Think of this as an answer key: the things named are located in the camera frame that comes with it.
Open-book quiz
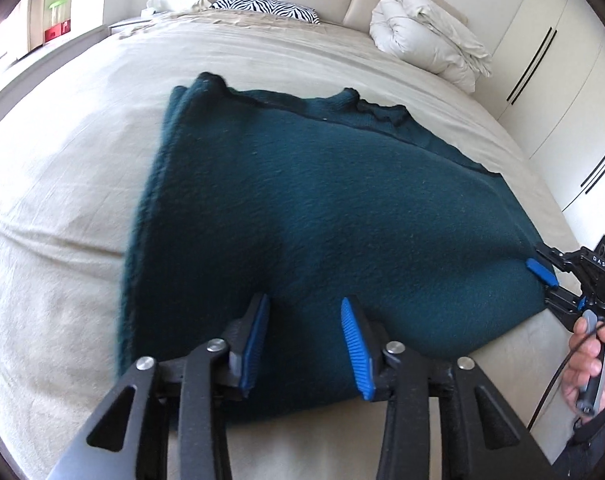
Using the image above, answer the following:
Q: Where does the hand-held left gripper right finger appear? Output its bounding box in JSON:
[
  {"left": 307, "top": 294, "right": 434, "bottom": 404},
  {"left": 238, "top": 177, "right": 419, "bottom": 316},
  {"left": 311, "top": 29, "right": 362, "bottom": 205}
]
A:
[{"left": 341, "top": 297, "right": 554, "bottom": 480}]

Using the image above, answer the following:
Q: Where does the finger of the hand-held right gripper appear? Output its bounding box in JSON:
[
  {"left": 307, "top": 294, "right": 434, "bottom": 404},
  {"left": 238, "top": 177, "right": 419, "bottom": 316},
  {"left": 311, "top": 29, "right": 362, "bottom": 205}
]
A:
[
  {"left": 545, "top": 286, "right": 585, "bottom": 330},
  {"left": 526, "top": 244, "right": 583, "bottom": 289}
]

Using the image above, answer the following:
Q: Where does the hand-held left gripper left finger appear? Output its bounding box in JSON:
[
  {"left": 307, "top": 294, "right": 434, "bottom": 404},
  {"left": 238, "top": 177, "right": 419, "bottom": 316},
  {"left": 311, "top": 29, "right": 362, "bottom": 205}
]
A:
[{"left": 47, "top": 292, "right": 272, "bottom": 480}]

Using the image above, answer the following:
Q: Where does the dark green knit sweater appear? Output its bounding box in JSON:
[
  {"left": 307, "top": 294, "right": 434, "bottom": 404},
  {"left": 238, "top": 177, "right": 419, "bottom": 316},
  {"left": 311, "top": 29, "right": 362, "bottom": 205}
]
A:
[{"left": 115, "top": 72, "right": 558, "bottom": 423}]

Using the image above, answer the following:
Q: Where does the person's right forearm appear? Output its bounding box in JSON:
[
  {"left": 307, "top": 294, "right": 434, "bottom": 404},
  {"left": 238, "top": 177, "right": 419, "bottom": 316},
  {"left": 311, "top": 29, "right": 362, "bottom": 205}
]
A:
[{"left": 552, "top": 395, "right": 605, "bottom": 480}]

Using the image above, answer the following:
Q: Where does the person's right hand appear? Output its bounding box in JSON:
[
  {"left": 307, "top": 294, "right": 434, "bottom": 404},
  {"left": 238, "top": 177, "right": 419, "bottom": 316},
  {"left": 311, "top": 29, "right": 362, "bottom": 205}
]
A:
[{"left": 565, "top": 317, "right": 605, "bottom": 417}]

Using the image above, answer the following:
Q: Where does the white wardrobe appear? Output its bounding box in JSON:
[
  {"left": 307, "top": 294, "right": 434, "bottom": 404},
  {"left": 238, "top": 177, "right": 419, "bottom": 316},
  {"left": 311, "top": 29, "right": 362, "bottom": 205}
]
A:
[{"left": 475, "top": 0, "right": 605, "bottom": 241}]

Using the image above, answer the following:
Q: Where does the bed with beige sheet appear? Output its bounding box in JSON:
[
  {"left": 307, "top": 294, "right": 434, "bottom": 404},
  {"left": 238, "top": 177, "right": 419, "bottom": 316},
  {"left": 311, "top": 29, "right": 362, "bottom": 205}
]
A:
[{"left": 0, "top": 10, "right": 598, "bottom": 480}]

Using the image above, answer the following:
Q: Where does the rolled white duvet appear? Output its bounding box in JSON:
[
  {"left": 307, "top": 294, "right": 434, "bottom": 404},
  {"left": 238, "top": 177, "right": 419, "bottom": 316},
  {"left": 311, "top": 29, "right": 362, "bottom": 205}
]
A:
[{"left": 369, "top": 0, "right": 493, "bottom": 93}]

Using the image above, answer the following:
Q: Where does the zebra print pillow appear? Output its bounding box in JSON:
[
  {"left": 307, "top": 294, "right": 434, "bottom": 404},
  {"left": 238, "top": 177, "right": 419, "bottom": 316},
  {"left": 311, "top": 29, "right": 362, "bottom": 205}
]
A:
[{"left": 211, "top": 0, "right": 320, "bottom": 26}]

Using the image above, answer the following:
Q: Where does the white nightstand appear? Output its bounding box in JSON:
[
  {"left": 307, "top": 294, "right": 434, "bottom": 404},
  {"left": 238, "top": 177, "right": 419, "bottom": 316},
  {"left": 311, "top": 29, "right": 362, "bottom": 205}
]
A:
[{"left": 110, "top": 12, "right": 158, "bottom": 36}]

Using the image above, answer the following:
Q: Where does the red box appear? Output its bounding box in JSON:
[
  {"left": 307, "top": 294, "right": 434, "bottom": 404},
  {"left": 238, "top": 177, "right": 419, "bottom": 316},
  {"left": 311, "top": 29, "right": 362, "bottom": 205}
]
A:
[{"left": 43, "top": 19, "right": 73, "bottom": 42}]

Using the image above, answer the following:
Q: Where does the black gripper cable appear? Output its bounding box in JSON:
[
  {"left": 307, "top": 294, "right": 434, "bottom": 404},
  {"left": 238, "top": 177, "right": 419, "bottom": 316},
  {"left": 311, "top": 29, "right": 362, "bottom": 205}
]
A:
[{"left": 527, "top": 322, "right": 605, "bottom": 431}]

